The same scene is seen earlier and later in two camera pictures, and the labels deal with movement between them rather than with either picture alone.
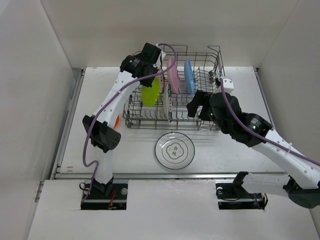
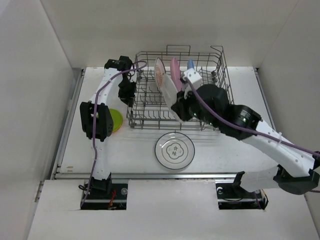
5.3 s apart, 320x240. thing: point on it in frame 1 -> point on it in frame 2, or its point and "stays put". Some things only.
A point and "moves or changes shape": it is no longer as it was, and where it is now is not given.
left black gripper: x=153 y=68 -> x=128 y=98
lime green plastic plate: x=150 y=95 moves or changes shape
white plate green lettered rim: x=168 y=102 moves or changes shape
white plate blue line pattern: x=175 y=150 stays put
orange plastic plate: x=117 y=122 -> x=116 y=131
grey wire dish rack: x=163 y=105 stays put
